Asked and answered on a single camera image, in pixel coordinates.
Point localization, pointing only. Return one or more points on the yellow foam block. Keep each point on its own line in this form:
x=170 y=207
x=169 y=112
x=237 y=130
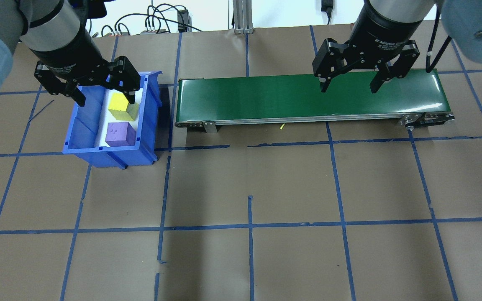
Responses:
x=117 y=106

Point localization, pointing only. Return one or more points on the purple foam block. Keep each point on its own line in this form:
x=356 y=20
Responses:
x=119 y=134

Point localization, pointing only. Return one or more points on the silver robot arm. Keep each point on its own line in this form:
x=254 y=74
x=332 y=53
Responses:
x=475 y=33
x=48 y=25

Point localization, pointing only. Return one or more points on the white foam pad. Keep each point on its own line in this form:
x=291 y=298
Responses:
x=105 y=118

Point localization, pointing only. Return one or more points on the green conveyor belt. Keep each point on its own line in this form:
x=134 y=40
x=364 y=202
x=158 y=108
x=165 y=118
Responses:
x=266 y=96

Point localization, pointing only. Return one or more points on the blue plastic storage bin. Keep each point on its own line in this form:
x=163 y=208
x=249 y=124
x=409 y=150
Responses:
x=111 y=158

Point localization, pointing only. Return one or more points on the aluminium profile post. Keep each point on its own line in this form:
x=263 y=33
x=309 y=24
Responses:
x=243 y=16

